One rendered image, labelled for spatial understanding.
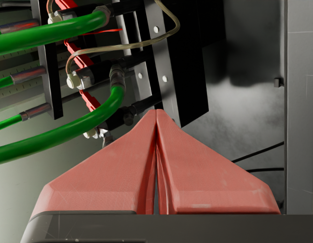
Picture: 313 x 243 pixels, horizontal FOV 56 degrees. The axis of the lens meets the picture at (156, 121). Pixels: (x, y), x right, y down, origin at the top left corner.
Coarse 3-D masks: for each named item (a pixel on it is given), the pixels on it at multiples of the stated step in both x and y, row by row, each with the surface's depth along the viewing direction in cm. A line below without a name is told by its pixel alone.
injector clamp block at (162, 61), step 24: (144, 0) 45; (168, 0) 43; (192, 0) 47; (216, 0) 51; (144, 24) 49; (168, 24) 44; (192, 24) 48; (216, 24) 52; (144, 48) 50; (168, 48) 45; (192, 48) 49; (144, 72) 52; (168, 72) 47; (192, 72) 50; (144, 96) 55; (168, 96) 50; (192, 96) 51; (192, 120) 53
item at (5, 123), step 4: (20, 112) 57; (24, 112) 56; (16, 116) 56; (20, 116) 56; (24, 116) 56; (4, 120) 55; (8, 120) 55; (12, 120) 55; (16, 120) 55; (20, 120) 56; (24, 120) 56; (0, 124) 54; (4, 124) 54; (8, 124) 55; (12, 124) 55; (0, 128) 54
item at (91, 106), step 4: (84, 96) 48; (88, 96) 48; (88, 100) 47; (92, 100) 47; (96, 100) 47; (88, 104) 47; (92, 104) 47; (96, 104) 47; (100, 104) 47; (92, 108) 47
